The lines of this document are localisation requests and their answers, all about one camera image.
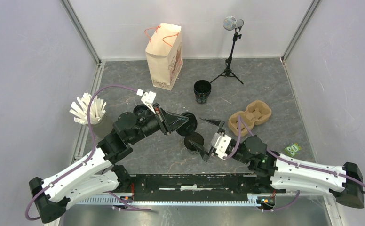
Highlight single black coffee cup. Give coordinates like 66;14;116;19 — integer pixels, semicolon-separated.
183;132;205;154

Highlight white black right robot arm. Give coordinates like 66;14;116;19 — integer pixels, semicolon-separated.
187;120;365;209

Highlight paper takeout bag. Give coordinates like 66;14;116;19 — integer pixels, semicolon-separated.
144;23;183;90

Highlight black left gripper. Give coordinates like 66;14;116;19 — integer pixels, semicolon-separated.
129;103;189;144

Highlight white straws in cup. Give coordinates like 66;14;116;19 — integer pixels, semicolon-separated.
69;93;113;139

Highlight black cup lid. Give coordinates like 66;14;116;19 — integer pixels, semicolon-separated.
176;112;198;137

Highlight stack of black lids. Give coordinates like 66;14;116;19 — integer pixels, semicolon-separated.
133;104;153;117

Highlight stack of black cups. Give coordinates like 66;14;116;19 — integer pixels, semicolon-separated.
193;80;212;104

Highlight microphone on black tripod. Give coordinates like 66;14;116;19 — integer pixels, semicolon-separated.
210;16;244;84

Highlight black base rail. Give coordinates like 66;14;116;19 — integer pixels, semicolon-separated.
55;173;326;207

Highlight green toy figure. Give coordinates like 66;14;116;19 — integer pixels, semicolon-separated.
284;143;302;157

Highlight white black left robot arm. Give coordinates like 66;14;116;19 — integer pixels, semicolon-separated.
29;103;198;224

